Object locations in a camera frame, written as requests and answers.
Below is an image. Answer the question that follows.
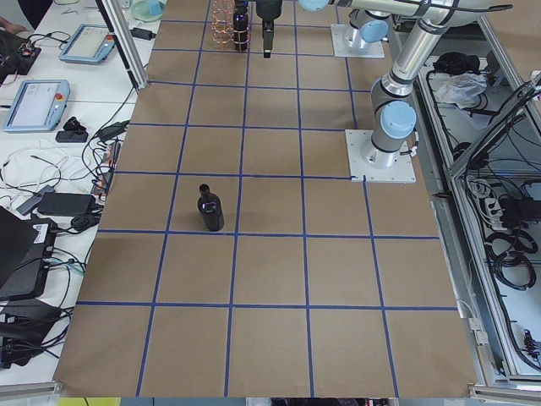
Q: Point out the white crumpled cloth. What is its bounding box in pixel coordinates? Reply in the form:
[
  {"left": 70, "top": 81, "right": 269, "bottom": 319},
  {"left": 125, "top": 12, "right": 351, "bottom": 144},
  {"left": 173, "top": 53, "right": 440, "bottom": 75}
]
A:
[{"left": 434, "top": 73, "right": 487, "bottom": 108}]

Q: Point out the teach pendant lower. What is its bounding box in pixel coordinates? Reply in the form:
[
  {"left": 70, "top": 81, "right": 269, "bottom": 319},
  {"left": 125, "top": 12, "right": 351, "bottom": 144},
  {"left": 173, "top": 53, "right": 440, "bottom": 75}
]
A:
[{"left": 3, "top": 80, "right": 70, "bottom": 134}]

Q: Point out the teach pendant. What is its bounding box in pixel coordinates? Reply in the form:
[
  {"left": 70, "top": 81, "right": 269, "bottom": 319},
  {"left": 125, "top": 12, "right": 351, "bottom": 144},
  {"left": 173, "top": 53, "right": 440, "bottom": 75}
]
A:
[
  {"left": 3, "top": 80, "right": 70, "bottom": 134},
  {"left": 58, "top": 24, "right": 115, "bottom": 65}
]

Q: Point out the black laptop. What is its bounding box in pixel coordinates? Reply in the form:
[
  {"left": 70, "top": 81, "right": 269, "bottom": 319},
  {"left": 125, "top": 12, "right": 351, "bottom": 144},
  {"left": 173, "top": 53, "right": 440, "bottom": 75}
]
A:
[{"left": 1, "top": 208, "right": 57, "bottom": 301}]

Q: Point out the dark wine bottle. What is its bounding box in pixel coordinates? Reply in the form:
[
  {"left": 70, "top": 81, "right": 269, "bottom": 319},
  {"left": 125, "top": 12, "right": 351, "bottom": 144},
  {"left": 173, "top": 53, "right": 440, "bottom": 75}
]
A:
[
  {"left": 197, "top": 184, "right": 225, "bottom": 232},
  {"left": 232, "top": 0, "right": 249, "bottom": 52}
]

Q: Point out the black power adapter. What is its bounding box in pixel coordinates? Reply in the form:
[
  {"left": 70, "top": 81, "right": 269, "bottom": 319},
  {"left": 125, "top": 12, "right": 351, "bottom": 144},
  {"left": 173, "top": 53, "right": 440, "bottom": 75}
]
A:
[{"left": 37, "top": 192, "right": 96, "bottom": 217}]

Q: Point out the dark wine bottle in basket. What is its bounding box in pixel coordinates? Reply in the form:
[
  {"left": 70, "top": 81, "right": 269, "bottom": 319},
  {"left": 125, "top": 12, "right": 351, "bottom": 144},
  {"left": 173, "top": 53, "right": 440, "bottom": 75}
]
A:
[{"left": 232, "top": 0, "right": 249, "bottom": 52}]

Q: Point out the copper wire wine basket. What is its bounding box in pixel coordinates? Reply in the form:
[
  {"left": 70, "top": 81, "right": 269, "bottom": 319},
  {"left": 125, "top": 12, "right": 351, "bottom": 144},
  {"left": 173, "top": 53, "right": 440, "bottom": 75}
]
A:
[{"left": 210, "top": 0, "right": 233, "bottom": 50}]

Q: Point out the aluminium frame post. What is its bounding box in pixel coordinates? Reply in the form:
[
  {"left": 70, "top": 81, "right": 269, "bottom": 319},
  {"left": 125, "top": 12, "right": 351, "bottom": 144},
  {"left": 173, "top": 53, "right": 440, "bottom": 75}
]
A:
[{"left": 96, "top": 0, "right": 148, "bottom": 91}]

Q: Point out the teach pendant upper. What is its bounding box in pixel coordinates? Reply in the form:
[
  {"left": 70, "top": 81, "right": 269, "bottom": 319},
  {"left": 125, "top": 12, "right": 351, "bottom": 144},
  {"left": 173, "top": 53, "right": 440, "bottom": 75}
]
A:
[{"left": 58, "top": 24, "right": 115, "bottom": 65}]

